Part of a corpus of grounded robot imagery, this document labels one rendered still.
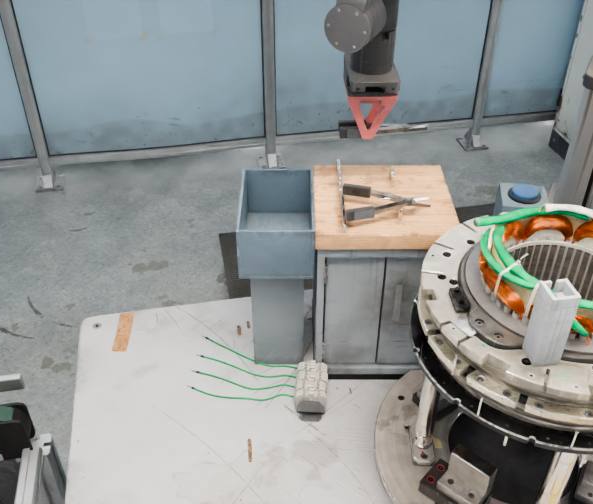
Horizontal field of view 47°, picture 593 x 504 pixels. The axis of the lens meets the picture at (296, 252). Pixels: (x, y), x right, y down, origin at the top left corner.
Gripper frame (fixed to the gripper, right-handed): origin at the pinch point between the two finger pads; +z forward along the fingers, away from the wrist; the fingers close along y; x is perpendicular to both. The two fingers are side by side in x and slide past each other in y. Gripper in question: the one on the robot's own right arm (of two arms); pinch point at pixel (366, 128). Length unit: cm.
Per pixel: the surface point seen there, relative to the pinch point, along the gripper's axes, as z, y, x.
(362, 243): 10.5, 13.2, -1.3
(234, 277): 115, -108, -28
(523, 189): 11.0, -0.9, 25.1
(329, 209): 9.3, 6.6, -5.4
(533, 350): 4.4, 39.7, 12.4
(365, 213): 6.8, 11.3, -1.0
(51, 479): 56, 18, -51
